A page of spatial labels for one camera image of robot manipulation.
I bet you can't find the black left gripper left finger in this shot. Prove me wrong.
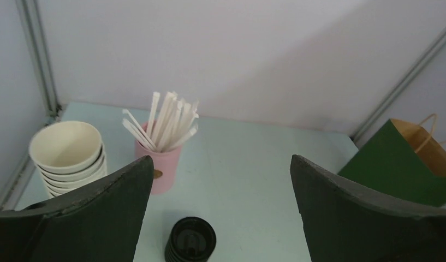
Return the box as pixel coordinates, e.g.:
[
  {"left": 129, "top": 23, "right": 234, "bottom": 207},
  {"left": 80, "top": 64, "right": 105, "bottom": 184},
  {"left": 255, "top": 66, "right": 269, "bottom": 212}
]
[{"left": 0, "top": 156, "right": 154, "bottom": 261}]

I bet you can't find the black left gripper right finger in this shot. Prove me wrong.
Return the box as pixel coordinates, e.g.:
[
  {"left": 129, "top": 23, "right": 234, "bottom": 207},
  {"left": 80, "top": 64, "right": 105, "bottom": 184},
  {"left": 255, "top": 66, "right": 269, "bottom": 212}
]
[{"left": 290, "top": 155, "right": 446, "bottom": 261}]

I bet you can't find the stack of paper cups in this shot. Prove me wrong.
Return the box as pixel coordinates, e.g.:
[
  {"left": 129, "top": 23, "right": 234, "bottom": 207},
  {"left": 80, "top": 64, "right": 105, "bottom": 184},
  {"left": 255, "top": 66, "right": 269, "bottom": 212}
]
[{"left": 28, "top": 121, "right": 108, "bottom": 198}]

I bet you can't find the green paper bag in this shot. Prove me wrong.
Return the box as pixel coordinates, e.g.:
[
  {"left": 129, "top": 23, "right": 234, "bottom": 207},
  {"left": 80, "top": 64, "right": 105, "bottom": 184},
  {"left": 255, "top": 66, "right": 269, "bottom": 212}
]
[{"left": 338, "top": 114, "right": 446, "bottom": 207}]

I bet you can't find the pink straw holder cup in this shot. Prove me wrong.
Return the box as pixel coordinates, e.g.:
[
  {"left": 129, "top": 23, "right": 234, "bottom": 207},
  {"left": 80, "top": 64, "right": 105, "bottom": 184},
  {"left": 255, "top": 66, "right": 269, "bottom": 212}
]
[{"left": 135, "top": 140, "right": 182, "bottom": 194}]

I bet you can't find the stack of black lids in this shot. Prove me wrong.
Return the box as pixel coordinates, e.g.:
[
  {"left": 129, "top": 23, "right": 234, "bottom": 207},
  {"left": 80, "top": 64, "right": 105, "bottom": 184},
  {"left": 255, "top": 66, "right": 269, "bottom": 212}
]
[{"left": 164, "top": 217, "right": 217, "bottom": 262}]

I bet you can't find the white wrapped straws bundle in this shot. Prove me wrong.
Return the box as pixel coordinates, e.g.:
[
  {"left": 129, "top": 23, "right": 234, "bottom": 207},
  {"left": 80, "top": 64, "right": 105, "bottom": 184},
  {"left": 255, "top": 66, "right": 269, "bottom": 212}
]
[{"left": 122, "top": 92, "right": 199, "bottom": 153}]

